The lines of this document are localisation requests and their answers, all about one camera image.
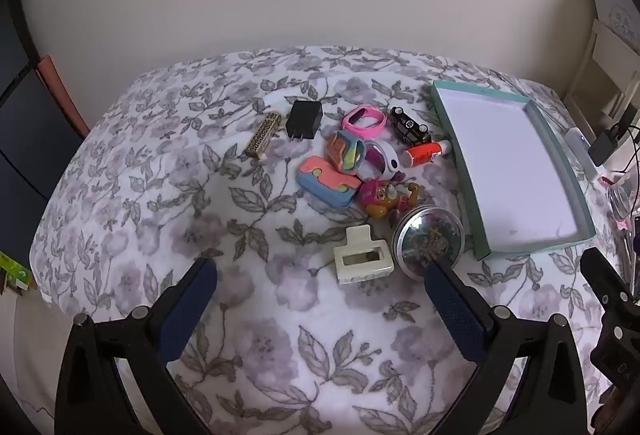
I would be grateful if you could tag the floral printed blanket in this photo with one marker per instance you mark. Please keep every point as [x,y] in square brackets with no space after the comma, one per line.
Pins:
[250,365]

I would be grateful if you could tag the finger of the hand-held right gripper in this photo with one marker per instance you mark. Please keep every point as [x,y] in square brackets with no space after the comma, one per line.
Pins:
[602,272]

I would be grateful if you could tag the orange bottle with clear cap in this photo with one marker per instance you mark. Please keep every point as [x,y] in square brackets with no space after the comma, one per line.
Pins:
[422,154]

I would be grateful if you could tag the black toy car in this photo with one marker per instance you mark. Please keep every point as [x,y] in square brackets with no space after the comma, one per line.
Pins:
[409,126]

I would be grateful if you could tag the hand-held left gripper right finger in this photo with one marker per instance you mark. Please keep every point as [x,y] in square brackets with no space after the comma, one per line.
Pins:
[455,315]

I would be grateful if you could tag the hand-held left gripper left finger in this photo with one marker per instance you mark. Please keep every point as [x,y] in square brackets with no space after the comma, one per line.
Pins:
[187,310]

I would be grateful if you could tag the green box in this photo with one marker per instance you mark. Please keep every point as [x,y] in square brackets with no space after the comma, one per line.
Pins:
[12,272]

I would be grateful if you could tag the black charger adapter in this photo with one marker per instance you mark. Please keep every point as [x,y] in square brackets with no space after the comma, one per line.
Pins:
[304,119]

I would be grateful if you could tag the pink fitness band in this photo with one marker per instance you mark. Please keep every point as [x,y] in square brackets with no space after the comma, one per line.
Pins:
[372,131]

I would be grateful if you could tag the salmon and blue puzzle block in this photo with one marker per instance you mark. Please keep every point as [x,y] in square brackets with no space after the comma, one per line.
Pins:
[325,175]

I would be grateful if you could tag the teal cardboard tray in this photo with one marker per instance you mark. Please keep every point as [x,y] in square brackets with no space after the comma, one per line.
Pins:
[505,155]

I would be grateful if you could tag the dark blue cabinet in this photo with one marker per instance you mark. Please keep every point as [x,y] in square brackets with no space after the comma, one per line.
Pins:
[30,140]

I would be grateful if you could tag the round glitter tin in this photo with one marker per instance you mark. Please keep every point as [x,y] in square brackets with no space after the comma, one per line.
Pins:
[425,235]

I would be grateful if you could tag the white wooden shelf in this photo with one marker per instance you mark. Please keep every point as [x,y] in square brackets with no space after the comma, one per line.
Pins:
[607,65]

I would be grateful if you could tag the magenta watch band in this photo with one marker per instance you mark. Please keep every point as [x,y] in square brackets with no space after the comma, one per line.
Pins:
[373,161]

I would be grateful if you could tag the salmon board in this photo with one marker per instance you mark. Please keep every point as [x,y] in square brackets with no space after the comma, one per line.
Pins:
[62,95]

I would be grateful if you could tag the cream hair claw clip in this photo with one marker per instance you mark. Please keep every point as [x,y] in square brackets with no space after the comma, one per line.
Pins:
[345,265]

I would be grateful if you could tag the pink toy dog figure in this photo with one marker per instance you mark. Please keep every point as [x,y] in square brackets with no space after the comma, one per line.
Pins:
[382,197]

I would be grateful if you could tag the gold rectangular block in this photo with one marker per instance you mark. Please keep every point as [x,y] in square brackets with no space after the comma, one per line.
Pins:
[264,135]

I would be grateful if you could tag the white electronic device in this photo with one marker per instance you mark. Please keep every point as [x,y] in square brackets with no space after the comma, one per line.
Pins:
[582,152]

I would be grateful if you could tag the orange and blue puzzle block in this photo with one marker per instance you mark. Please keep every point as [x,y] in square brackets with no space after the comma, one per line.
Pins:
[340,150]

